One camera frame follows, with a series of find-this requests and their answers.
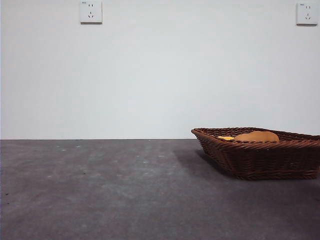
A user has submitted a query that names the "brown potato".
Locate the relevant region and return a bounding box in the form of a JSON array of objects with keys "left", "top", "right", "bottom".
[{"left": 233, "top": 130, "right": 280, "bottom": 143}]

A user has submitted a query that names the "brown woven wicker basket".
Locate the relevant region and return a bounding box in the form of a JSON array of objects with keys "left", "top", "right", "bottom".
[{"left": 191, "top": 127, "right": 320, "bottom": 181}]

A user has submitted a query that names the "white wall socket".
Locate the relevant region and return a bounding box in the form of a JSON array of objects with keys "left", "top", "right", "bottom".
[
  {"left": 79, "top": 0, "right": 103, "bottom": 25},
  {"left": 296, "top": 2, "right": 319, "bottom": 26}
]

